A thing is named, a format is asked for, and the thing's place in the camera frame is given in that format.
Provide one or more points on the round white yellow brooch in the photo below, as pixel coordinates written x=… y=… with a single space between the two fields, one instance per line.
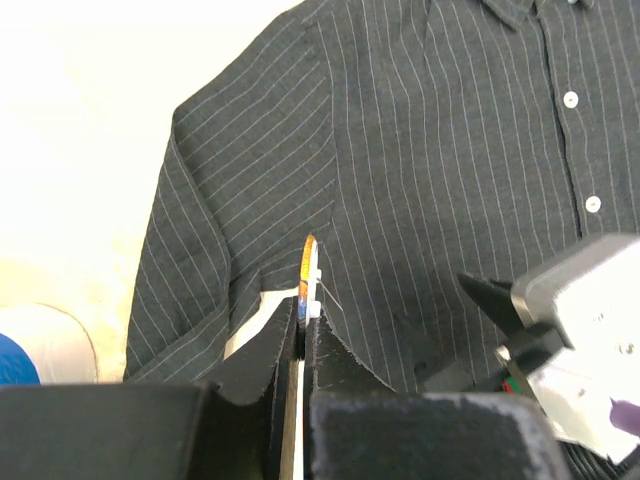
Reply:
x=310 y=277

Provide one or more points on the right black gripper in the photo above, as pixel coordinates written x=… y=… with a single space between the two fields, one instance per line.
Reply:
x=525 y=349

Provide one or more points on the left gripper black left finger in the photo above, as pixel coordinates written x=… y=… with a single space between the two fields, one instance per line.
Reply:
x=236 y=422

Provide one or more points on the black pinstriped button shirt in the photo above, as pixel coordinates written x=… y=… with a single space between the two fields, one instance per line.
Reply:
x=416 y=140

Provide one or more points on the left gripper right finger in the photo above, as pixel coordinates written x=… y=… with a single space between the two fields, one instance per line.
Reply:
x=355 y=428

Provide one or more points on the blue wrapped round package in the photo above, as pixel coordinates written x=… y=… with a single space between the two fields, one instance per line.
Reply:
x=41 y=345

